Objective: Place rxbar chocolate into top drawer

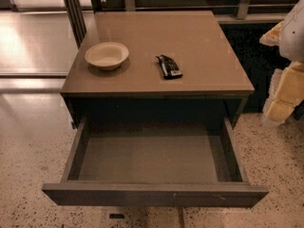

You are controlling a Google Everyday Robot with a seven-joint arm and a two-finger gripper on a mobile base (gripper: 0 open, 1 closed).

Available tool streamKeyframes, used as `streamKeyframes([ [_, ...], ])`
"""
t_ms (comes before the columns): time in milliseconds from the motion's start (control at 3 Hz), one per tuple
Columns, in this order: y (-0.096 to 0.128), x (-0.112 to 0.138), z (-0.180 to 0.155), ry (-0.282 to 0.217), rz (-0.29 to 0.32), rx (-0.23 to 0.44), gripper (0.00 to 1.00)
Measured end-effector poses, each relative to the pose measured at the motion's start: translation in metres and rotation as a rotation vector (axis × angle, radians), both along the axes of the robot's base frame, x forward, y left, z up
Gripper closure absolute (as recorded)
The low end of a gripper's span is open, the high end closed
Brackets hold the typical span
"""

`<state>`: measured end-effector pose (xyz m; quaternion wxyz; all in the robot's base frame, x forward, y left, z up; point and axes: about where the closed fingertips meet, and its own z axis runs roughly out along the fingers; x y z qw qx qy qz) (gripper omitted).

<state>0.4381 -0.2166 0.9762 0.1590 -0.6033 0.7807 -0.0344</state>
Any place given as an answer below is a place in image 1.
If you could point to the brown drawer cabinet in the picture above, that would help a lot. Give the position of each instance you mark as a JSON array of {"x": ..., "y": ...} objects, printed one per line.
[{"x": 193, "y": 39}]

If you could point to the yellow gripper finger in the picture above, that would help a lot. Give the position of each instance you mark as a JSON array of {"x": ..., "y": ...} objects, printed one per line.
[
  {"x": 272, "y": 36},
  {"x": 286, "y": 92}
]

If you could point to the dark window frame post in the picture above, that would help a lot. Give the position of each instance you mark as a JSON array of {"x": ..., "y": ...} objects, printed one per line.
[{"x": 76, "y": 19}]

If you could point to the white paper bowl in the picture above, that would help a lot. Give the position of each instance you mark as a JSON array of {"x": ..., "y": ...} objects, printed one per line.
[{"x": 107, "y": 56}]

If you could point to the open grey top drawer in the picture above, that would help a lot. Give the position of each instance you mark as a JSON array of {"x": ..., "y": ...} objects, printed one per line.
[{"x": 154, "y": 164}]

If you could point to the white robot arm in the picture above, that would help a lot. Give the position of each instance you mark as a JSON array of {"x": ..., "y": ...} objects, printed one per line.
[{"x": 291, "y": 42}]

